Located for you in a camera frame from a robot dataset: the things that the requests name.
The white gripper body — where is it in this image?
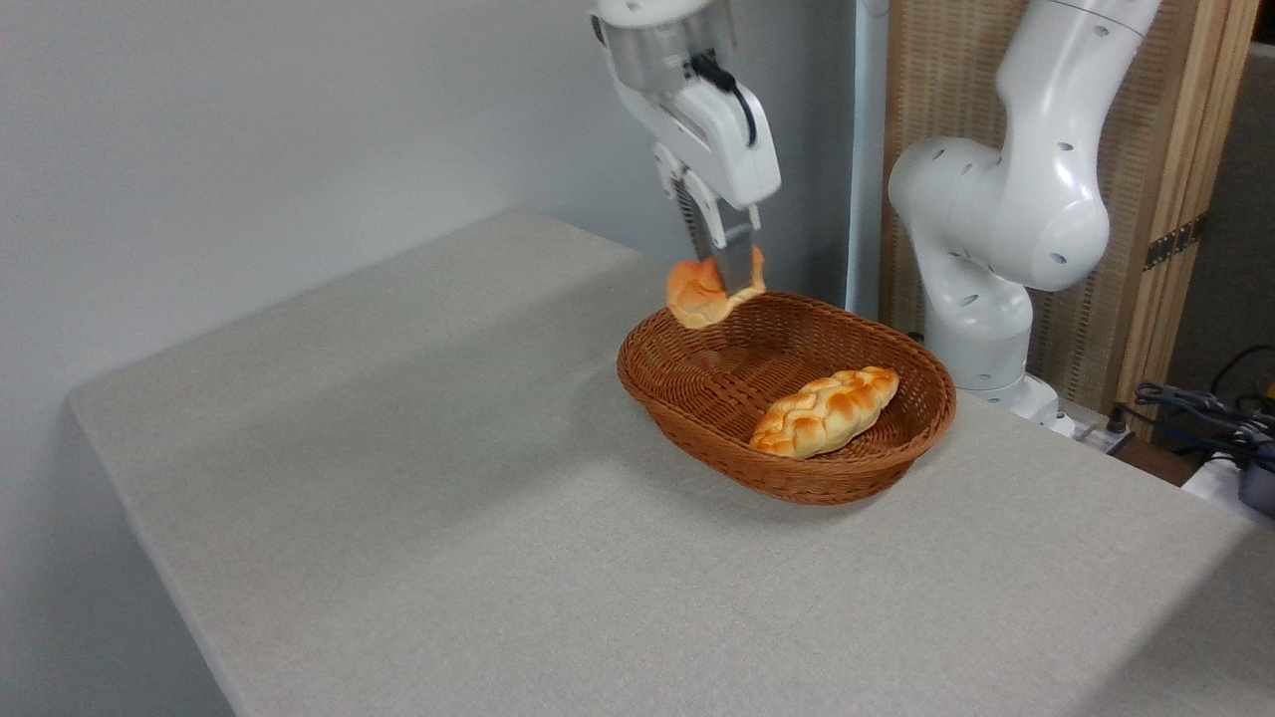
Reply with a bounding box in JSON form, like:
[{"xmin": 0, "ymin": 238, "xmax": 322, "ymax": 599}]
[{"xmin": 613, "ymin": 75, "xmax": 783, "ymax": 211}]

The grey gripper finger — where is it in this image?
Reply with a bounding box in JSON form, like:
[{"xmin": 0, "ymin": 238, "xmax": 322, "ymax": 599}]
[
  {"xmin": 713, "ymin": 204, "xmax": 764, "ymax": 298},
  {"xmin": 654, "ymin": 144, "xmax": 719, "ymax": 263}
]

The round orange bread bun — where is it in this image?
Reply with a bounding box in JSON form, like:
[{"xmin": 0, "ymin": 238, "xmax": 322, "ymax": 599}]
[{"xmin": 665, "ymin": 247, "xmax": 768, "ymax": 331}]

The brown oval wicker basket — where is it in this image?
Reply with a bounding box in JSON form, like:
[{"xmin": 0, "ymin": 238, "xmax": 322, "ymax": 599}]
[{"xmin": 617, "ymin": 290, "xmax": 958, "ymax": 506}]

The braided golden bread loaf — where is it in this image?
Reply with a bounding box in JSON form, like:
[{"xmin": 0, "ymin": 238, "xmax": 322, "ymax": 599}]
[{"xmin": 749, "ymin": 366, "xmax": 901, "ymax": 460}]

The white vertical pole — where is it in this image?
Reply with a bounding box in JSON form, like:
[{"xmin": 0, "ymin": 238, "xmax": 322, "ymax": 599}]
[{"xmin": 847, "ymin": 0, "xmax": 891, "ymax": 320}]

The wooden rattan folding screen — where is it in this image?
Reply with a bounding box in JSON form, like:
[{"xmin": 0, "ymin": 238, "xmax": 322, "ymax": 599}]
[{"xmin": 880, "ymin": 0, "xmax": 1261, "ymax": 439}]

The metal screen hinge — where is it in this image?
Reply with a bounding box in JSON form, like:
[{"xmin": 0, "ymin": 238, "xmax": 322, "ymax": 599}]
[{"xmin": 1144, "ymin": 214, "xmax": 1208, "ymax": 272}]

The white box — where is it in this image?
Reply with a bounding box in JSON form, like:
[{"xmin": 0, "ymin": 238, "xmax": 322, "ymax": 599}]
[{"xmin": 1181, "ymin": 453, "xmax": 1275, "ymax": 529}]

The grey device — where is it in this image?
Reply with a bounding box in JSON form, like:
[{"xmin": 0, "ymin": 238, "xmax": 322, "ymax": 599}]
[{"xmin": 1238, "ymin": 463, "xmax": 1275, "ymax": 519}]

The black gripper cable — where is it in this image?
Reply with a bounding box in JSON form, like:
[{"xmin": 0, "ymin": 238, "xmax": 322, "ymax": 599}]
[{"xmin": 689, "ymin": 52, "xmax": 758, "ymax": 148}]

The dark tangled cable bundle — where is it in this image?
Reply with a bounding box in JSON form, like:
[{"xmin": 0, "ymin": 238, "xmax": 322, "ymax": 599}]
[{"xmin": 1131, "ymin": 344, "xmax": 1275, "ymax": 469}]

